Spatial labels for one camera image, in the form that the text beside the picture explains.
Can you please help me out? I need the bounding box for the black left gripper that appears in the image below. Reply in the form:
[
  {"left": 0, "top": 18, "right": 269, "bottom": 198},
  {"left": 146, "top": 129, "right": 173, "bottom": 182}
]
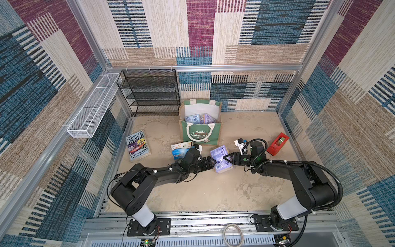
[{"left": 189, "top": 157, "right": 218, "bottom": 176}]

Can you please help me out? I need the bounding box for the purple tissue pack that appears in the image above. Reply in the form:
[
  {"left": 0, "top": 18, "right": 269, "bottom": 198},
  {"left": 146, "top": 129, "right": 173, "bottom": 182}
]
[
  {"left": 200, "top": 113, "right": 217, "bottom": 125},
  {"left": 210, "top": 145, "right": 234, "bottom": 174}
]

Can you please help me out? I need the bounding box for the blue wave tissue pack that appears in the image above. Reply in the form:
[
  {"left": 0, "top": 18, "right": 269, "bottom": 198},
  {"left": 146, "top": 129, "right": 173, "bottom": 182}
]
[{"left": 171, "top": 141, "right": 193, "bottom": 160}]

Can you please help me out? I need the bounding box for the light blue tissue pack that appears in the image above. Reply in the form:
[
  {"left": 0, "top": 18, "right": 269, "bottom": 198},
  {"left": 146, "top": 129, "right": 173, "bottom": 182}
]
[{"left": 185, "top": 114, "right": 201, "bottom": 124}]

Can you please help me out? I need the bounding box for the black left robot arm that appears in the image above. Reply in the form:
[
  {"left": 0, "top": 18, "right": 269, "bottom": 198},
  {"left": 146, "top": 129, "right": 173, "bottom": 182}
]
[{"left": 110, "top": 148, "right": 217, "bottom": 236}]

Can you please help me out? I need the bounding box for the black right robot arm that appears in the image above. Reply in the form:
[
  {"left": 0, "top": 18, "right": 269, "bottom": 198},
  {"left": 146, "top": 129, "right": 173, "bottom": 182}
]
[{"left": 223, "top": 139, "right": 344, "bottom": 231}]

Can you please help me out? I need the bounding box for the green burlap Christmas canvas bag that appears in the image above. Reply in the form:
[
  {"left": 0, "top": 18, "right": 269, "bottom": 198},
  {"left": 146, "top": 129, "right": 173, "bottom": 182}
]
[{"left": 179, "top": 99, "right": 222, "bottom": 146}]

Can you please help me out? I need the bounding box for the red tape dispenser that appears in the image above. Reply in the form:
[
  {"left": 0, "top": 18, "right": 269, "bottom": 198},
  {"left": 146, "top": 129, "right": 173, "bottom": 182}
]
[{"left": 267, "top": 133, "right": 290, "bottom": 156}]

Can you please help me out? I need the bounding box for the colourful paperback book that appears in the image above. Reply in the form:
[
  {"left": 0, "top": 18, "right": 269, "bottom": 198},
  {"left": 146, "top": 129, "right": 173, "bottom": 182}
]
[{"left": 126, "top": 130, "right": 151, "bottom": 162}]

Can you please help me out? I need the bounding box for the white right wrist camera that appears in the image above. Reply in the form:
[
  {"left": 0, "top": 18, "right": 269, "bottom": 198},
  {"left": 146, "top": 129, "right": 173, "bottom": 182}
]
[{"left": 234, "top": 139, "right": 247, "bottom": 153}]

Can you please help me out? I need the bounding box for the white cable coil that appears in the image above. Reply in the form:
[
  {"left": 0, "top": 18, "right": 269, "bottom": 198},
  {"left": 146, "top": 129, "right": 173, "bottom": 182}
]
[{"left": 222, "top": 223, "right": 244, "bottom": 247}]

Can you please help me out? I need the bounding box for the black wire mesh shelf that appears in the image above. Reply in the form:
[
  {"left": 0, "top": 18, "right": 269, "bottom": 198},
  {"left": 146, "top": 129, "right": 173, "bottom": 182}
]
[{"left": 118, "top": 69, "right": 181, "bottom": 117}]

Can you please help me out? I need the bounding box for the white wire mesh basket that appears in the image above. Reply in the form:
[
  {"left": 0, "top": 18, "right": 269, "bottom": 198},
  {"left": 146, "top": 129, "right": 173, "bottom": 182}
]
[{"left": 67, "top": 74, "right": 120, "bottom": 139}]

